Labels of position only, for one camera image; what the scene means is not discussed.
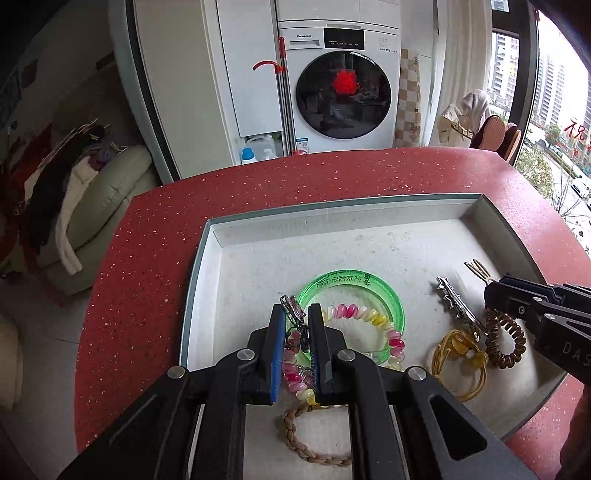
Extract clothes pile on sofa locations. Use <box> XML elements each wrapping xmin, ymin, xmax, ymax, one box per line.
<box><xmin>1</xmin><ymin>120</ymin><xmax>107</xmax><ymax>278</ymax></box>

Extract checkered board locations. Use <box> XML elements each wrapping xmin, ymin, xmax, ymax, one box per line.
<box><xmin>394</xmin><ymin>48</ymin><xmax>422</xmax><ymax>148</ymax></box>

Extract clear plastic jug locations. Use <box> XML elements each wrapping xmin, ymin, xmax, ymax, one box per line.
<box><xmin>245</xmin><ymin>134</ymin><xmax>277</xmax><ymax>161</ymax></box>

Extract brown spiral hair tie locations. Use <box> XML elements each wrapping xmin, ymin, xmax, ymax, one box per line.
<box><xmin>484</xmin><ymin>307</ymin><xmax>528</xmax><ymax>370</ymax></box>

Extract brown chair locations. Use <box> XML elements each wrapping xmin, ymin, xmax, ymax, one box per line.
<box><xmin>470</xmin><ymin>115</ymin><xmax>506</xmax><ymax>151</ymax></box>
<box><xmin>497</xmin><ymin>123</ymin><xmax>522</xmax><ymax>162</ymax></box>

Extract blue cap detergent bottle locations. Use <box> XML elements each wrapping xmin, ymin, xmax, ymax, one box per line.
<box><xmin>240</xmin><ymin>147</ymin><xmax>257</xmax><ymax>165</ymax></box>

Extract pink yellow spiral hair tie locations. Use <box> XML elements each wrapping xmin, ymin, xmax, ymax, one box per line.
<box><xmin>281</xmin><ymin>303</ymin><xmax>407</xmax><ymax>407</ymax></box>

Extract silver chain bracelet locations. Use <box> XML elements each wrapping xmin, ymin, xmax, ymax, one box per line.
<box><xmin>279</xmin><ymin>293</ymin><xmax>312</xmax><ymax>351</ymax></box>

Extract green sofa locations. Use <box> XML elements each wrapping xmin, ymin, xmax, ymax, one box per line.
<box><xmin>36</xmin><ymin>82</ymin><xmax>160</xmax><ymax>296</ymax></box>

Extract cream bag on chair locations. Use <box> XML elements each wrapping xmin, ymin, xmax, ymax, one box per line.
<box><xmin>437</xmin><ymin>89</ymin><xmax>491</xmax><ymax>147</ymax></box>

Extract brown braided bracelet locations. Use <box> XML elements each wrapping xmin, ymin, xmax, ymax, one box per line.
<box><xmin>280</xmin><ymin>401</ymin><xmax>353</xmax><ymax>468</ymax></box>

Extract grey jewelry tray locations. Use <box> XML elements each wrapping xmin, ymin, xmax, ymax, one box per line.
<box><xmin>179</xmin><ymin>193</ymin><xmax>569</xmax><ymax>480</ymax></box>

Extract beige bunny hair clip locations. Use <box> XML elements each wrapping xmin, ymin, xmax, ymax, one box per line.
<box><xmin>465</xmin><ymin>258</ymin><xmax>496</xmax><ymax>285</ymax></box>

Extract red handled mop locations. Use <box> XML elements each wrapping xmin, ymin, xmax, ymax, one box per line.
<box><xmin>252</xmin><ymin>35</ymin><xmax>297</xmax><ymax>156</ymax></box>

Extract white front-load washing machine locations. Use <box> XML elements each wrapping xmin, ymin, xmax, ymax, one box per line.
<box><xmin>279</xmin><ymin>20</ymin><xmax>401</xmax><ymax>154</ymax></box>

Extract right hand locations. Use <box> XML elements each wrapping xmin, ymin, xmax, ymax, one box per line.
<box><xmin>555</xmin><ymin>385</ymin><xmax>591</xmax><ymax>480</ymax></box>

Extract yellow cord hair tie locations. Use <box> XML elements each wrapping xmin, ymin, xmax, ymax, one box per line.
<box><xmin>431</xmin><ymin>328</ymin><xmax>490</xmax><ymax>403</ymax></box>

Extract green translucent bangle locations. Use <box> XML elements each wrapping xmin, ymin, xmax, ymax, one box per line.
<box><xmin>297</xmin><ymin>269</ymin><xmax>406</xmax><ymax>370</ymax></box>

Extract silver toothed hair clip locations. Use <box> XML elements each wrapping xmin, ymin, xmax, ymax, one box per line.
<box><xmin>437</xmin><ymin>276</ymin><xmax>487</xmax><ymax>343</ymax></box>

